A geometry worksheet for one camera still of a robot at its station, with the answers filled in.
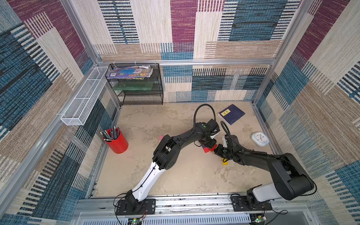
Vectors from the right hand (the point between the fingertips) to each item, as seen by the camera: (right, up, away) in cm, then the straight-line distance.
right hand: (215, 152), depth 93 cm
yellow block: (+5, -5, -6) cm, 10 cm away
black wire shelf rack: (-44, +39, +25) cm, 65 cm away
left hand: (-2, +4, +2) cm, 4 cm away
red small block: (-6, +1, 0) cm, 6 cm away
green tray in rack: (-51, +45, +6) cm, 68 cm away
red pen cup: (-60, +9, -11) cm, 62 cm away
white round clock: (+31, +8, +3) cm, 33 cm away
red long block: (-3, +4, -8) cm, 10 cm away
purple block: (-8, +4, -2) cm, 9 cm away
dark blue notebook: (+18, +25, +19) cm, 36 cm away
